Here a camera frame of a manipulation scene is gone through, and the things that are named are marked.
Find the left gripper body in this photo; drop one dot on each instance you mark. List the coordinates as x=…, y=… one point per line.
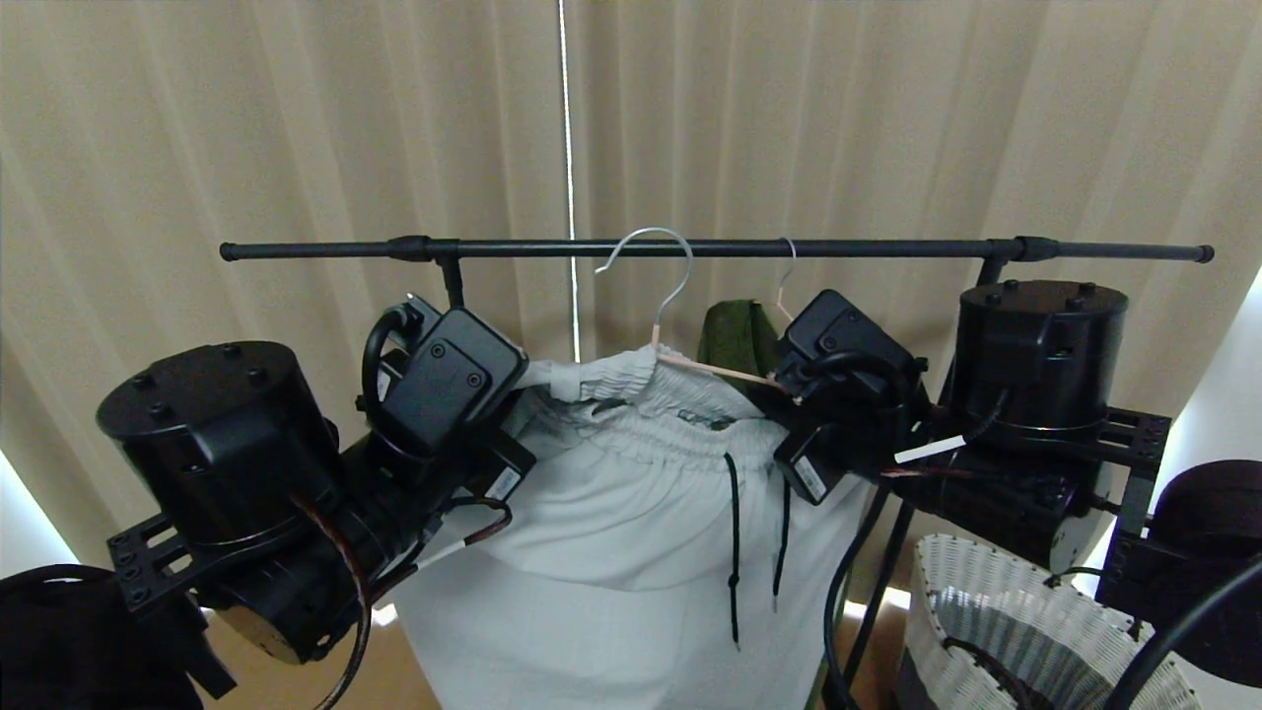
x=375, y=532

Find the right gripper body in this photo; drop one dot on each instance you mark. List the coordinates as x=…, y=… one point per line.
x=986, y=503

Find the pale grey shorts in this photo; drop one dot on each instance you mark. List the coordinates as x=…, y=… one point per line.
x=611, y=532

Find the pink clothes hanger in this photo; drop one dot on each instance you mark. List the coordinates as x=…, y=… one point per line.
x=791, y=258
x=720, y=371

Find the green printed shirt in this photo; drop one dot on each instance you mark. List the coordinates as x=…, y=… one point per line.
x=735, y=340

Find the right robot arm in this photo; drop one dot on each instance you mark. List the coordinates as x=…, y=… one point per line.
x=1045, y=355

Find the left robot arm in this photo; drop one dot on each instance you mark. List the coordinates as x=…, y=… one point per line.
x=217, y=444

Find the white laundry basket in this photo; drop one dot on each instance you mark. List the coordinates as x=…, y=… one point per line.
x=1085, y=611

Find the black clothes rack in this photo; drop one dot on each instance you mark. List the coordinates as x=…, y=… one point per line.
x=838, y=248

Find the beige curtain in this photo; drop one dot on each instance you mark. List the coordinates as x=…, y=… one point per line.
x=887, y=118

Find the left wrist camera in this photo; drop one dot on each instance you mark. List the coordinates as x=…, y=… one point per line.
x=444, y=385

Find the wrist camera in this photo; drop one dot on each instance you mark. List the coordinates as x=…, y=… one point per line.
x=444, y=385
x=838, y=335

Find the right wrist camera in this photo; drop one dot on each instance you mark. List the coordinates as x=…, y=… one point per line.
x=838, y=335

